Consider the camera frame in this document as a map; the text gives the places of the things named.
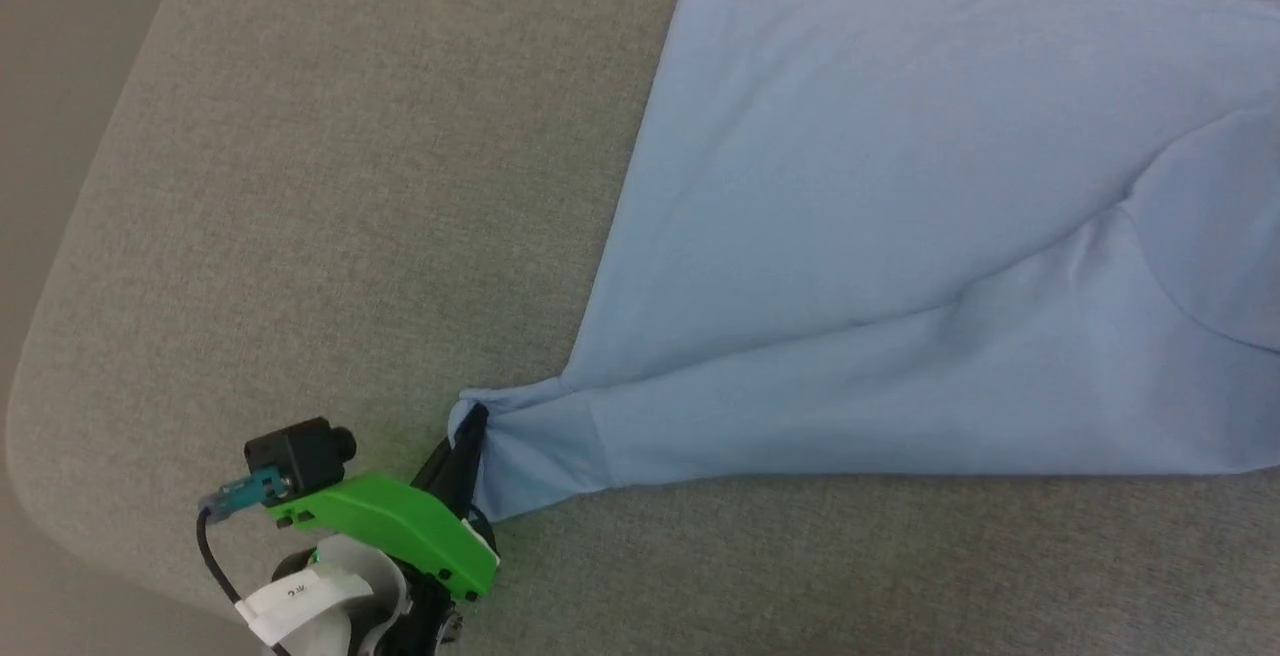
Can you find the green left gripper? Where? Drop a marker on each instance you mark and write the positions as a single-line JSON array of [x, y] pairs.
[[400, 526]]

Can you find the light blue garment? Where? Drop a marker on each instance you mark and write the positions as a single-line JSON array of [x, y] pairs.
[[900, 236]]

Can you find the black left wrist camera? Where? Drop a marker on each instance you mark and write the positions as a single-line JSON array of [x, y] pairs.
[[300, 451]]

